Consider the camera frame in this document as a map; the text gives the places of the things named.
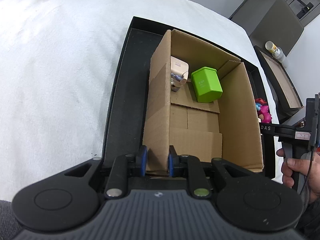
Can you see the black shallow tray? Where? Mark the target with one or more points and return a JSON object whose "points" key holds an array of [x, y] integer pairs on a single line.
{"points": [[127, 111]]}

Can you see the green hexagonal tin box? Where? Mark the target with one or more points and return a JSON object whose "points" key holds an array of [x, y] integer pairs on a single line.
{"points": [[206, 85]]}

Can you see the brown cardboard box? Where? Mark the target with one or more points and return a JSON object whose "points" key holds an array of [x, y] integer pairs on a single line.
{"points": [[227, 128]]}

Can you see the white yellow paper cup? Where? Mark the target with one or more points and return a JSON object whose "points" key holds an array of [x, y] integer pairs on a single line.
{"points": [[276, 52]]}

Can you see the person's right hand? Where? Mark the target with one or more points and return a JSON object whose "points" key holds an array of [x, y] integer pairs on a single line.
{"points": [[302, 166]]}

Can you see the beige block-head figurine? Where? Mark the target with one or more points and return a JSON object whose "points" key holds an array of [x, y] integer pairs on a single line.
{"points": [[179, 73]]}

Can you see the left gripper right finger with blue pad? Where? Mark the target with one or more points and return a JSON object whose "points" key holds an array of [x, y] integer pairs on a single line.
{"points": [[172, 161]]}

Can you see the pink dinosaur toy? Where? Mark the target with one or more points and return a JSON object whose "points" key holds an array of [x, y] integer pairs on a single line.
{"points": [[264, 115]]}

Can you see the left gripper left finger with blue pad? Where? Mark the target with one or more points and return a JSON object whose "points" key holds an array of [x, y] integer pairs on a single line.
{"points": [[141, 161]]}

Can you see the blue figurine with red hat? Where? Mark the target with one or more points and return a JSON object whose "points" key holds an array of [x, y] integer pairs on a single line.
{"points": [[259, 102]]}

